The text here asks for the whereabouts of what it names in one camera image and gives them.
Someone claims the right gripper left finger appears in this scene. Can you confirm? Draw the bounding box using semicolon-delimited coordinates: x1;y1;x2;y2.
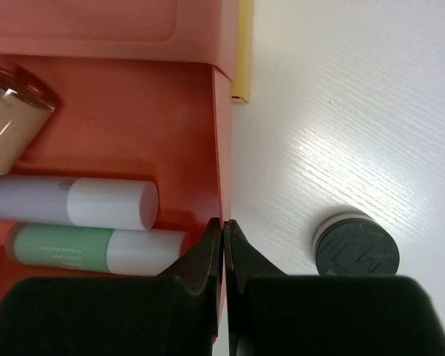
0;218;223;355

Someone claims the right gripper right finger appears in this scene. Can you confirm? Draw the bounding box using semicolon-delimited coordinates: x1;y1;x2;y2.
223;220;445;355

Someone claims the green white-capped tube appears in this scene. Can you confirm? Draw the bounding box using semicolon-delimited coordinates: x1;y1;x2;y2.
5;224;186;276

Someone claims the black round compact jar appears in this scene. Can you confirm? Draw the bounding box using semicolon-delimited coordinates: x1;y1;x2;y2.
312;211;401;277

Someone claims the lilac white-capped tube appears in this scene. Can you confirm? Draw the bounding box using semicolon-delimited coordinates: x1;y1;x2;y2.
0;175;159;231

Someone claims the yellow drawer box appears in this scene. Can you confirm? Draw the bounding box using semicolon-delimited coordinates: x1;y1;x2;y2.
231;0;254;105

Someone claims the orange drawer box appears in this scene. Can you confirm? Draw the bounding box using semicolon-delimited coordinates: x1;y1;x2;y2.
0;0;238;349

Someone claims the beige foundation bottle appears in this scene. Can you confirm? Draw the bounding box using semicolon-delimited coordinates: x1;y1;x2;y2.
0;67;56;176

